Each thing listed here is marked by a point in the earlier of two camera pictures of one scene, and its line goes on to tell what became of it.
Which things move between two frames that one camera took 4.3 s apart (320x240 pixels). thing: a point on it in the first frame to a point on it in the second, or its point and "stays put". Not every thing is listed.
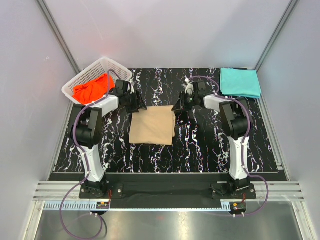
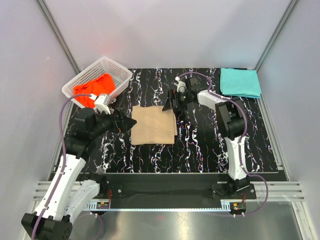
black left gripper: (137, 103) to (123, 122)
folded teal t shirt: (239, 82) stays put
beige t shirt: (156, 125) stays put
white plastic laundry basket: (104, 66) stays put
